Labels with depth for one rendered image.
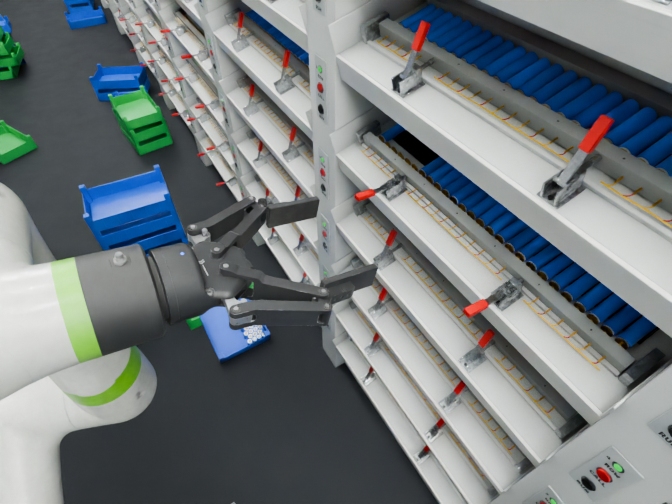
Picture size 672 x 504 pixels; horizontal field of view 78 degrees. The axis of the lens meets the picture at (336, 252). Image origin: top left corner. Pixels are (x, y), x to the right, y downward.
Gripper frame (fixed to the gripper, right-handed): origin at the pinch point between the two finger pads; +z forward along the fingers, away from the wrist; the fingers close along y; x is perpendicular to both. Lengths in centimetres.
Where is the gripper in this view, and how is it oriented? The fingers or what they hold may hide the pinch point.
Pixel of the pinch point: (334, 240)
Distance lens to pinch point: 50.2
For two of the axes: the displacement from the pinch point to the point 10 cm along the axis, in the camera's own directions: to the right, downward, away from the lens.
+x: 1.8, -7.3, -6.6
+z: 8.4, -2.4, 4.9
